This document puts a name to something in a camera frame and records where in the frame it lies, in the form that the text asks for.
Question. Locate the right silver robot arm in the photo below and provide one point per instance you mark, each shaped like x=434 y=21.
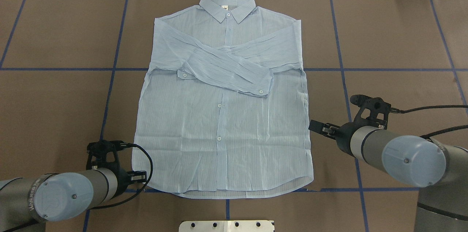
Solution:
x=438 y=170

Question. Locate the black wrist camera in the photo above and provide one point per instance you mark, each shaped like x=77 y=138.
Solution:
x=372 y=111
x=104 y=154

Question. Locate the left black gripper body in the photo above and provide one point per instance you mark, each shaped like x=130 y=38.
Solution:
x=122 y=180

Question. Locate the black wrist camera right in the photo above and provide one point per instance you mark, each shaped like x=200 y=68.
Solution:
x=372 y=111

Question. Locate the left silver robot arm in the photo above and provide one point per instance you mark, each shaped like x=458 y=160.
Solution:
x=27 y=204

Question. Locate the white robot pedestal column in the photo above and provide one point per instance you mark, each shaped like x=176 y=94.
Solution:
x=227 y=226

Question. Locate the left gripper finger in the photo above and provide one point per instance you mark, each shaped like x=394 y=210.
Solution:
x=138 y=174
x=138 y=179

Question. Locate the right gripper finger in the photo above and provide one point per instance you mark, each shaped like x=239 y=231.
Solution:
x=325 y=129

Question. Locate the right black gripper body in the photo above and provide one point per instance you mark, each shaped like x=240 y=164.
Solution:
x=343 y=137

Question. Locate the light blue button shirt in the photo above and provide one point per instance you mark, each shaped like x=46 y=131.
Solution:
x=224 y=107

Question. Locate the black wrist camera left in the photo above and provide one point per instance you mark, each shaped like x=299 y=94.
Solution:
x=104 y=154

